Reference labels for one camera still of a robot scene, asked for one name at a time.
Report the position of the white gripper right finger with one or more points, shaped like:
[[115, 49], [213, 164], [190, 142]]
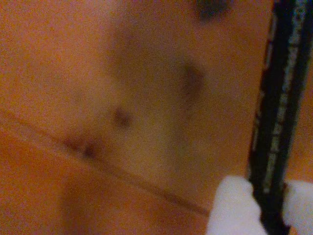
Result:
[[302, 208]]

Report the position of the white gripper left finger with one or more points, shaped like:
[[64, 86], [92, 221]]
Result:
[[232, 210]]

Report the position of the thin black pen red end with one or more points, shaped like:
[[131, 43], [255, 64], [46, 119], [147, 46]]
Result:
[[278, 98]]

